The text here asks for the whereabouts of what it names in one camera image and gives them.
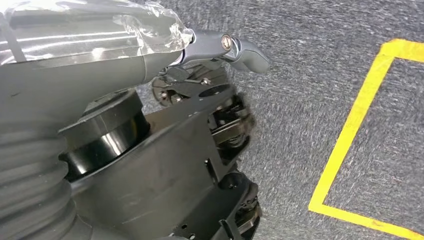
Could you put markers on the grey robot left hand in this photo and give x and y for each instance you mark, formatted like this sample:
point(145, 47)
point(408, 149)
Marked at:
point(82, 66)

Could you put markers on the yellow floor tape square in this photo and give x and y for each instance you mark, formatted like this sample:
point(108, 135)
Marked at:
point(351, 122)

